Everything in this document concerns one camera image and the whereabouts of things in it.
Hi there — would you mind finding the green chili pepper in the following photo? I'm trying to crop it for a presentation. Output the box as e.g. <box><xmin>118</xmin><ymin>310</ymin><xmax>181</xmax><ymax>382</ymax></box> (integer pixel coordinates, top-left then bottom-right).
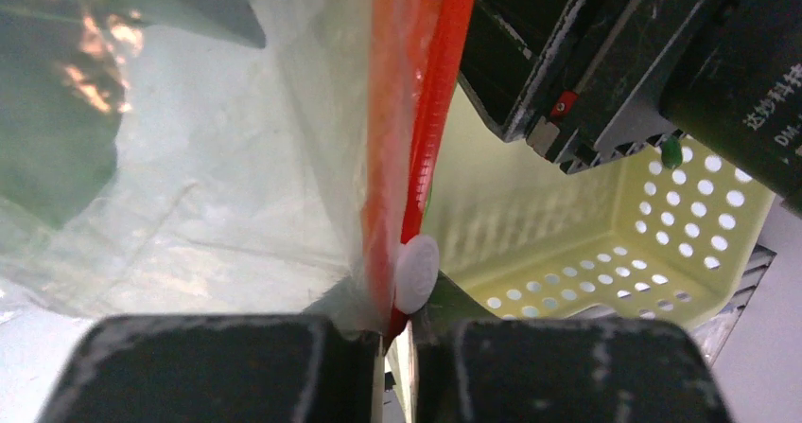
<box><xmin>660</xmin><ymin>135</ymin><xmax>684</xmax><ymax>169</ymax></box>

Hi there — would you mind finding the clear zip top bag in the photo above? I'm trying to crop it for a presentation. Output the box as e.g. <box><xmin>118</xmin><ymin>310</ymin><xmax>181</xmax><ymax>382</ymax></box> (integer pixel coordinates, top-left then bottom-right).
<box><xmin>1</xmin><ymin>0</ymin><xmax>474</xmax><ymax>335</ymax></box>

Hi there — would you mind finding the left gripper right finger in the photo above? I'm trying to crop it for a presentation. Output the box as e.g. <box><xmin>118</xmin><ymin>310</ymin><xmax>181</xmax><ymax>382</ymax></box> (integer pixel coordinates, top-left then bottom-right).
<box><xmin>410</xmin><ymin>275</ymin><xmax>732</xmax><ymax>422</ymax></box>

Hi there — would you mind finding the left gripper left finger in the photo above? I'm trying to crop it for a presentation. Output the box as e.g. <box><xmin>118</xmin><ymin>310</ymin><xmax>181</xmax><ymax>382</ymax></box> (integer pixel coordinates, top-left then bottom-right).
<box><xmin>38</xmin><ymin>301</ymin><xmax>383</xmax><ymax>422</ymax></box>

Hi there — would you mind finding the cream perforated plastic basket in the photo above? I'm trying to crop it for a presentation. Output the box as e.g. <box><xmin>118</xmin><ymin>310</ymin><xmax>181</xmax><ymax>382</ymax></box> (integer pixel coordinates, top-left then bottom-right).
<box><xmin>423</xmin><ymin>90</ymin><xmax>775</xmax><ymax>328</ymax></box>

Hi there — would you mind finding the green bok choy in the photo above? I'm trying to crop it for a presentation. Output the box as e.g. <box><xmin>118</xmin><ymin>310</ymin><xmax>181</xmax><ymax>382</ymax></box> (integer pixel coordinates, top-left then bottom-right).
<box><xmin>1</xmin><ymin>0</ymin><xmax>266</xmax><ymax>228</ymax></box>

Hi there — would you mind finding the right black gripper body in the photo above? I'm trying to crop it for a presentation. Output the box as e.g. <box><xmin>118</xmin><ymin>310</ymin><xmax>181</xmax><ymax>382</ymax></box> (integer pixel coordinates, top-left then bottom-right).
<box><xmin>459</xmin><ymin>0</ymin><xmax>801</xmax><ymax>214</ymax></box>

